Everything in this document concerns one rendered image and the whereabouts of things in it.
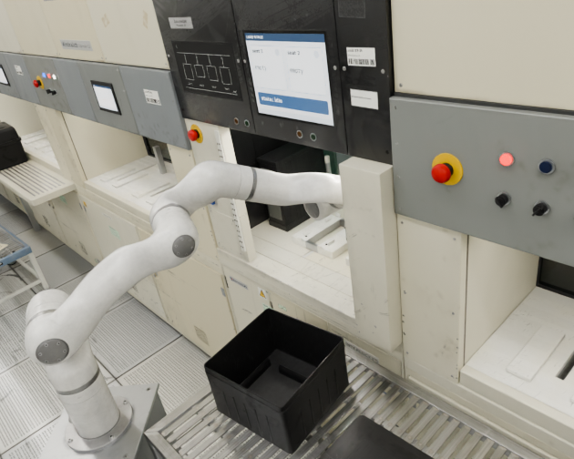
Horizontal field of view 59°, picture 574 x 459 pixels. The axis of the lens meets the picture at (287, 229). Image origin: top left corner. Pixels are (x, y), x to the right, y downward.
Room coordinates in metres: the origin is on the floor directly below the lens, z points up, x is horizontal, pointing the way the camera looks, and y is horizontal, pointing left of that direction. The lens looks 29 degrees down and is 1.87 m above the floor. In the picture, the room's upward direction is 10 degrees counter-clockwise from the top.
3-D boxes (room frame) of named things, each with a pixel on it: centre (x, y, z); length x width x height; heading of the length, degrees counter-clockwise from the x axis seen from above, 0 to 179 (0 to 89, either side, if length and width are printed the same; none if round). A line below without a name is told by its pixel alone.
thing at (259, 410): (1.01, 0.09, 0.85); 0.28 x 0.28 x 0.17; 47
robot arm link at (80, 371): (1.06, 0.63, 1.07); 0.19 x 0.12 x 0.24; 19
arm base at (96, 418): (1.03, 0.62, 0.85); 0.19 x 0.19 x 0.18
